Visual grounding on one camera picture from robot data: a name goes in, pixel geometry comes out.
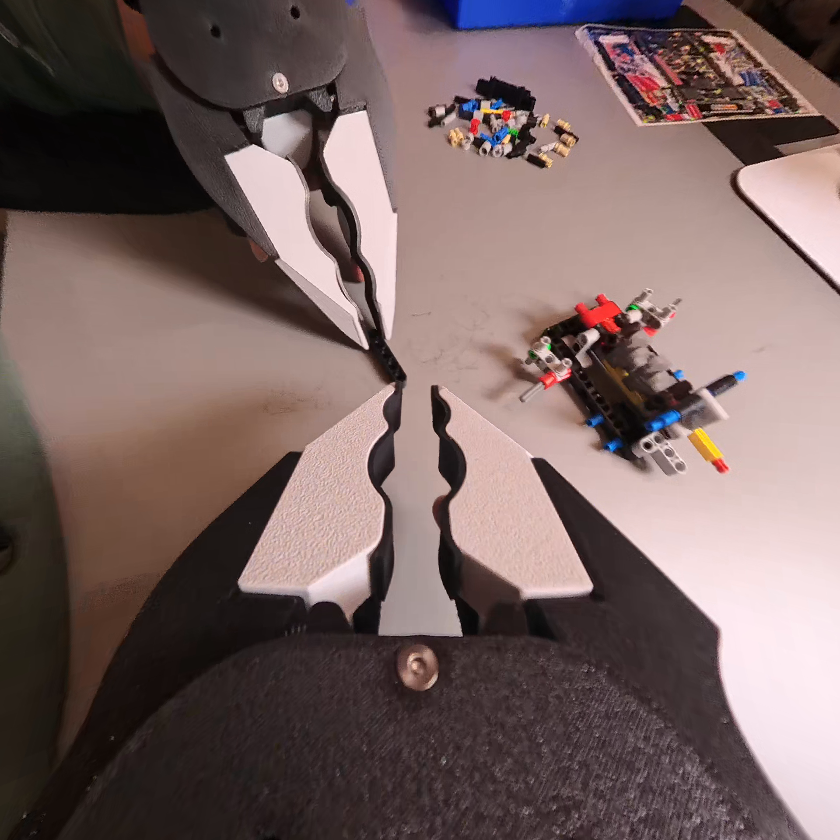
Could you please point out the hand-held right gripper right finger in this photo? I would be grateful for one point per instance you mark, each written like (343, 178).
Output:
(505, 518)

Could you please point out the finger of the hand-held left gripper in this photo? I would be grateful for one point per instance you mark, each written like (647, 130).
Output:
(371, 197)
(282, 236)

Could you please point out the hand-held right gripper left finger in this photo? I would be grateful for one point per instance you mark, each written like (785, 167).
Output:
(321, 518)

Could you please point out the pile of small lego pieces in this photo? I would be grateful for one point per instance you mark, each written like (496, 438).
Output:
(502, 124)

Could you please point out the lego car chassis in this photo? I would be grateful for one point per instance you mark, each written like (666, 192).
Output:
(630, 387)

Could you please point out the person's left hand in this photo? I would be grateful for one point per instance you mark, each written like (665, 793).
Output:
(258, 250)

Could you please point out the blue plastic bin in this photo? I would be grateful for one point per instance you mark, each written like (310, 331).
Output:
(558, 10)

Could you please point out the person's green clothing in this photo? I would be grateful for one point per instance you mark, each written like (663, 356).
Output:
(26, 525)

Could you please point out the colourful sticker sheet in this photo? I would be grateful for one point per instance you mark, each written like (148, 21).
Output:
(695, 72)

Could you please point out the white book stand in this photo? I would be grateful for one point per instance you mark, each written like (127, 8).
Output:
(797, 203)

